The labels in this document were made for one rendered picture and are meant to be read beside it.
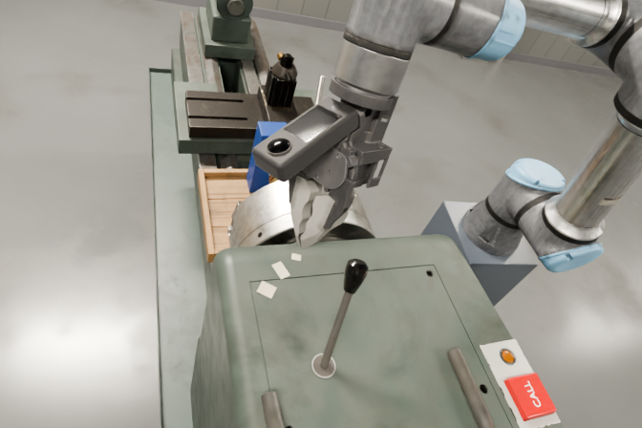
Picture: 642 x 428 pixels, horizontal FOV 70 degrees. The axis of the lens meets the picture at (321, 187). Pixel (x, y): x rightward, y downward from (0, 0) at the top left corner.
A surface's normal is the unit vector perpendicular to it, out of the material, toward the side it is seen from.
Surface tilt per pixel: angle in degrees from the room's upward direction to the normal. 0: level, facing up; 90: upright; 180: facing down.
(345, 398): 0
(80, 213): 0
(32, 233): 0
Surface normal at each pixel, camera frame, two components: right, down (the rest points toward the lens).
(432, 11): 0.33, 0.57
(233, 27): 0.25, 0.74
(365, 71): -0.27, 0.33
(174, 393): 0.26, -0.67
